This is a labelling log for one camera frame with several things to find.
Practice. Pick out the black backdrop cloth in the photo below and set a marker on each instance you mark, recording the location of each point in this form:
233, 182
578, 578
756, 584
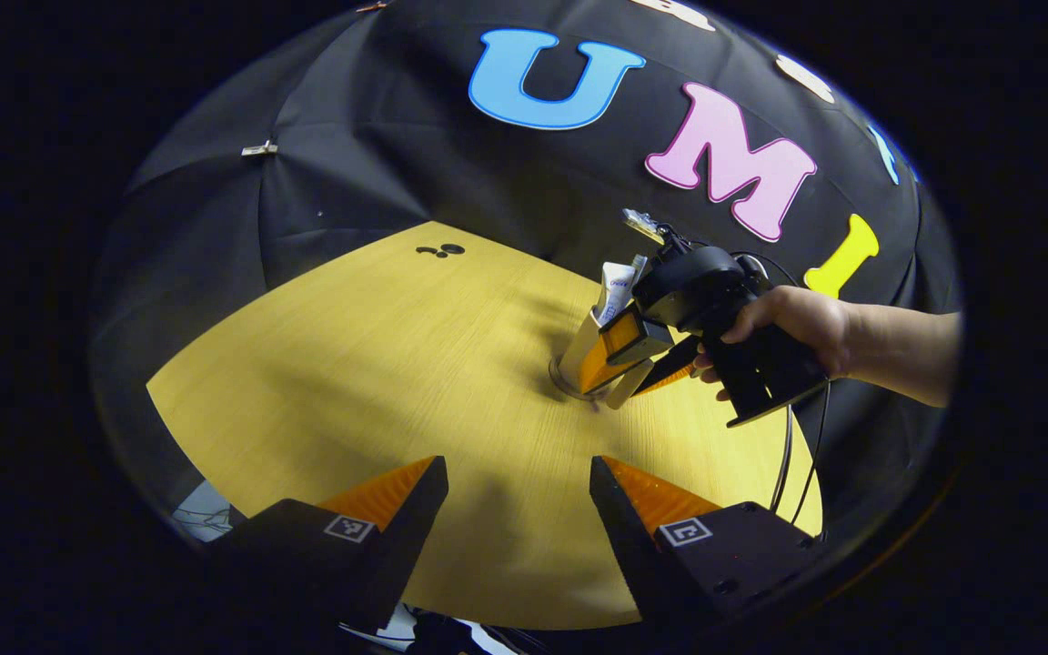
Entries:
397, 136

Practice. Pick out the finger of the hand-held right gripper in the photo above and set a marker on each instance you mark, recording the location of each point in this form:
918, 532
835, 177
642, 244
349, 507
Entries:
674, 362
619, 341

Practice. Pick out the wooden desktop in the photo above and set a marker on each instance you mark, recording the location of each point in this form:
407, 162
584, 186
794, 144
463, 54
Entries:
351, 364

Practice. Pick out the white toothpaste tube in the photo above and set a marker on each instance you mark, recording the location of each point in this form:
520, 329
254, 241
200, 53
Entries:
615, 287

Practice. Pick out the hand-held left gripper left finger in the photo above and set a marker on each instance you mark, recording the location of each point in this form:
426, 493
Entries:
410, 518

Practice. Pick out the silver metal clip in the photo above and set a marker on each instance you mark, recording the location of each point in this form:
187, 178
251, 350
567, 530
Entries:
259, 148

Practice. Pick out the round cork coaster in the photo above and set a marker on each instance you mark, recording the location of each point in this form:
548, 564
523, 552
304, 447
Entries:
559, 377

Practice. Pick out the red metal clip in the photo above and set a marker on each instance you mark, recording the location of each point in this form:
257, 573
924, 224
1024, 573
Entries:
369, 5

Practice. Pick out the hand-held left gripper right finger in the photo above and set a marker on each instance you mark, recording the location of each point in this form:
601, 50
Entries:
624, 528

